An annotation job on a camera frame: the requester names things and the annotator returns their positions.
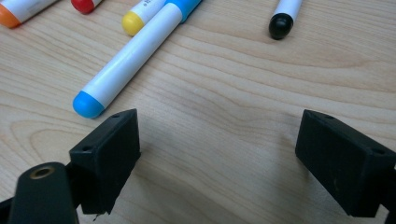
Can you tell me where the light blue marker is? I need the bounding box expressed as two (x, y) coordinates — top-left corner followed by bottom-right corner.
(72, 0), (204, 119)

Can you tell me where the orange marker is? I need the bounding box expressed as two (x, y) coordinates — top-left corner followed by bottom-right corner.
(0, 0), (60, 30)

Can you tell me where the black marker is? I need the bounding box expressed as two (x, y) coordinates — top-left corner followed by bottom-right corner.
(268, 0), (304, 41)

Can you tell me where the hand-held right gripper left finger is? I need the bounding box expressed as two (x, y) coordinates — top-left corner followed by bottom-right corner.
(68, 108), (142, 216)

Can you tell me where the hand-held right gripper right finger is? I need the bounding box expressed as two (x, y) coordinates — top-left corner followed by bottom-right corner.
(294, 109), (396, 218)

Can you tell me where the yellow marker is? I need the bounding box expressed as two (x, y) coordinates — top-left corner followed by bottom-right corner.
(121, 0), (169, 37)

